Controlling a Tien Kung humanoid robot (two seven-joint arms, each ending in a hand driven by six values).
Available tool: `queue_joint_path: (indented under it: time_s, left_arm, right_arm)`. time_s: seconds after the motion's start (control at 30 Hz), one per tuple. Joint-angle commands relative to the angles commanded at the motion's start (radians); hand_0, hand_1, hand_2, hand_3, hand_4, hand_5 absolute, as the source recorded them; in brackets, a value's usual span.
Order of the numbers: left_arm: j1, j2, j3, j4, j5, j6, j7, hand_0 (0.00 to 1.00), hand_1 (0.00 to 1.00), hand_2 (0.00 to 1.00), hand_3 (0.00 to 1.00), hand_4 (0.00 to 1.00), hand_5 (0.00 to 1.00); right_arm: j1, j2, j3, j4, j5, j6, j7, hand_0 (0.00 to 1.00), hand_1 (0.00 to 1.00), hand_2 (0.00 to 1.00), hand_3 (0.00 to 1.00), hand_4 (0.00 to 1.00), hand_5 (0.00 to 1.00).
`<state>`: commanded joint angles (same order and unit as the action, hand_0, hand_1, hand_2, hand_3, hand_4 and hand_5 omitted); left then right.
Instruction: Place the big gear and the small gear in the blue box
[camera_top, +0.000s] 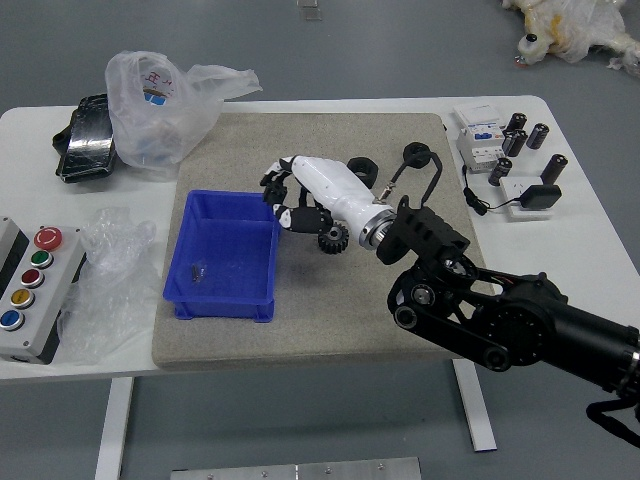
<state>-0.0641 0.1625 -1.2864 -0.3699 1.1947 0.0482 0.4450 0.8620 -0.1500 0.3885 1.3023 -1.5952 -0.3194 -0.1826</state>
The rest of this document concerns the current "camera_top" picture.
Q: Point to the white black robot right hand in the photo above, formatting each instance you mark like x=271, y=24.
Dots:
x=325, y=177

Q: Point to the big black gear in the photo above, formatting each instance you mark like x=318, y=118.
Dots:
x=333, y=243

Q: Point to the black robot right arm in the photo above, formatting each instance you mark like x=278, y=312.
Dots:
x=525, y=320

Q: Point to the big black nut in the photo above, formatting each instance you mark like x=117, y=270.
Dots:
x=363, y=167

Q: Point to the small black nut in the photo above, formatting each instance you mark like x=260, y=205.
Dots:
x=416, y=151

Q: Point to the blue plastic box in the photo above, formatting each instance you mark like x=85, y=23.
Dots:
x=220, y=250

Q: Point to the grey push-button control box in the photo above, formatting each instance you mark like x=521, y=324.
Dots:
x=35, y=295

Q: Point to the grey-brown mat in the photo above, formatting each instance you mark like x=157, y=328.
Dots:
x=310, y=320

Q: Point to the white circuit breaker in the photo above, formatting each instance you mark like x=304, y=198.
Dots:
x=479, y=132

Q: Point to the small black gear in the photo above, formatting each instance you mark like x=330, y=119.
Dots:
x=196, y=274

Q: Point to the small metal floor plate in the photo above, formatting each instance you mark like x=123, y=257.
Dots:
x=308, y=2
x=311, y=15

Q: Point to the black cylindrical capacitor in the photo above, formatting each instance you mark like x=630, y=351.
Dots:
x=515, y=143
x=554, y=168
x=500, y=171
x=516, y=123
x=537, y=135

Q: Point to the translucent white plastic bag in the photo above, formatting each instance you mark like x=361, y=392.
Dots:
x=150, y=130

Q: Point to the white power socket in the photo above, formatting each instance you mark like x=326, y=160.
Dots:
x=515, y=186

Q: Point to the black power adapter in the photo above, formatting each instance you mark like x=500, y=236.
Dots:
x=541, y=197

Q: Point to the black wrapped pack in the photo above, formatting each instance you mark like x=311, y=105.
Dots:
x=87, y=145

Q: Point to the crumpled clear bubble wrap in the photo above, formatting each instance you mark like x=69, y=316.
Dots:
x=107, y=280

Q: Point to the white table leg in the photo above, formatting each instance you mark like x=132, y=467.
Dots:
x=114, y=425
x=475, y=405

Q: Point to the plastic-wrapped plush toy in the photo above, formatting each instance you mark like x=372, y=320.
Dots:
x=570, y=25

